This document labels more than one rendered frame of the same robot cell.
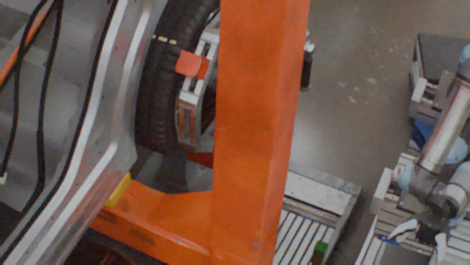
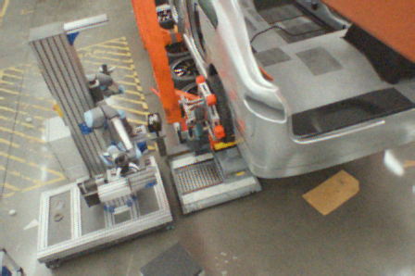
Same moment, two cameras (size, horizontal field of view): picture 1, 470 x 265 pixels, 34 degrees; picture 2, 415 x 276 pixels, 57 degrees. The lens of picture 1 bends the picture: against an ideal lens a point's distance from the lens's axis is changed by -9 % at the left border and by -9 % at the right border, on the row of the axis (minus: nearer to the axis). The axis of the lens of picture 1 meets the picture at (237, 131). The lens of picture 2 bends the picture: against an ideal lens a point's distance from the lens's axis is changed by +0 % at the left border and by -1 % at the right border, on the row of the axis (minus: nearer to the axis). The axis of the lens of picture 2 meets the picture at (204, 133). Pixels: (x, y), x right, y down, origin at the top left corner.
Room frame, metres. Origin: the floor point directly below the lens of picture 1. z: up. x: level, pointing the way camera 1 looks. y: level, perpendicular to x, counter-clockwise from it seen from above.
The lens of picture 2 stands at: (4.59, -1.50, 3.01)
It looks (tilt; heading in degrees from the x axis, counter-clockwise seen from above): 39 degrees down; 150
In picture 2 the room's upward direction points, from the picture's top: 11 degrees counter-clockwise
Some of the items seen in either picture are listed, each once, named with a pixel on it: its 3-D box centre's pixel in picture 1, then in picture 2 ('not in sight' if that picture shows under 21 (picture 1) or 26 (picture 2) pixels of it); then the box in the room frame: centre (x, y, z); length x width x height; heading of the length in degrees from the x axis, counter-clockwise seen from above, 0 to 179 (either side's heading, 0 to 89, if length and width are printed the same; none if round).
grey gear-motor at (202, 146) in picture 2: not in sight; (206, 141); (1.78, 0.14, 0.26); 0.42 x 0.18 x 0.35; 68
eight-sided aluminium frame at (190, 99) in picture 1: (224, 74); (208, 112); (2.08, 0.06, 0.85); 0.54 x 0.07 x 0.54; 158
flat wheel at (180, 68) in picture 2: not in sight; (192, 74); (0.67, 0.77, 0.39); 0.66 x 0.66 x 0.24
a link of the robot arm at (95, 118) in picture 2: not in sight; (103, 137); (2.09, -0.97, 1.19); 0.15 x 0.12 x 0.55; 84
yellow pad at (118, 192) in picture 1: (104, 183); not in sight; (1.68, 0.43, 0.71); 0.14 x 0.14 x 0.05; 68
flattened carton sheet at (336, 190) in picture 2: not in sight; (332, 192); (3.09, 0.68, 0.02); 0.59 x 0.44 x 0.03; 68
